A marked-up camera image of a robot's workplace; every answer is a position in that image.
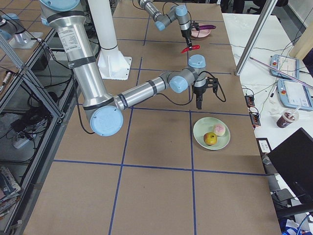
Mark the drink cup with straw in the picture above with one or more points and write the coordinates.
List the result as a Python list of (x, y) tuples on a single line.
[(287, 117)]

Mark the aluminium frame post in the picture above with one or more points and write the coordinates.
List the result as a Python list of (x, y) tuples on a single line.
[(264, 15)]

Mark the purple eggplant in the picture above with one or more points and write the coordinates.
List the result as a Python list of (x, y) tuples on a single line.
[(207, 27)]

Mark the white label card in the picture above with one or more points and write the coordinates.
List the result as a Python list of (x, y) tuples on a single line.
[(264, 145)]

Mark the teach pendant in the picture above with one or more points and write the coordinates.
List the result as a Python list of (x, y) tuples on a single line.
[(287, 65), (292, 94)]

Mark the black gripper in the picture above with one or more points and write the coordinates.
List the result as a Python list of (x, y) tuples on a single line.
[(198, 92), (186, 33)]

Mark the black laptop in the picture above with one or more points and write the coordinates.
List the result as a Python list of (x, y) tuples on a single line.
[(293, 160)]

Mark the upper teach pendant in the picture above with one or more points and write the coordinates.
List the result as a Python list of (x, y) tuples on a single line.
[(287, 65)]

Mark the lower orange circuit board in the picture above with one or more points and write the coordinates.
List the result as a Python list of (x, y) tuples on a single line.
[(255, 119)]

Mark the lower teach pendant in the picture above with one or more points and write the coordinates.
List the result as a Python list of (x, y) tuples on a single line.
[(292, 94)]

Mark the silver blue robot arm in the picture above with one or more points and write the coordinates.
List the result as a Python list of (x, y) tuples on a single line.
[(162, 20), (104, 110)]

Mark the red yellow pomegranate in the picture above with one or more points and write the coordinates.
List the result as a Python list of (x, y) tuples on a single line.
[(210, 138)]

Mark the red chili pepper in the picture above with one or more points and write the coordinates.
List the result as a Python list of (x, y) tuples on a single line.
[(194, 47)]

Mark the pink green peach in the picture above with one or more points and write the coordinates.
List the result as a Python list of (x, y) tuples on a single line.
[(219, 129)]

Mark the orange circuit board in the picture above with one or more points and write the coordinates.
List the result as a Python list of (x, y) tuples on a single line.
[(249, 100), (255, 119)]

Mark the green plate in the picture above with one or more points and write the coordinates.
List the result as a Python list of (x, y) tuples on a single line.
[(205, 125)]

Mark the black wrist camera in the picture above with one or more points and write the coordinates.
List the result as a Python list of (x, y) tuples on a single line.
[(212, 83)]

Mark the upper orange circuit board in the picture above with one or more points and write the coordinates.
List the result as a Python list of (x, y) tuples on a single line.
[(249, 100)]

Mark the stack of magazines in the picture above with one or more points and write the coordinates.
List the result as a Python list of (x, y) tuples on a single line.
[(9, 191)]

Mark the brown paper table cover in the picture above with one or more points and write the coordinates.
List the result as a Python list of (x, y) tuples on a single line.
[(152, 177)]

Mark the white power strip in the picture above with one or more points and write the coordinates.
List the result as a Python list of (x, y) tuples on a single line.
[(19, 142)]

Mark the white pedestal column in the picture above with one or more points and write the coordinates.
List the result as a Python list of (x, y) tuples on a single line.
[(112, 63)]

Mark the pink plate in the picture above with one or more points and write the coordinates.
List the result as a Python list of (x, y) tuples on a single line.
[(196, 33)]

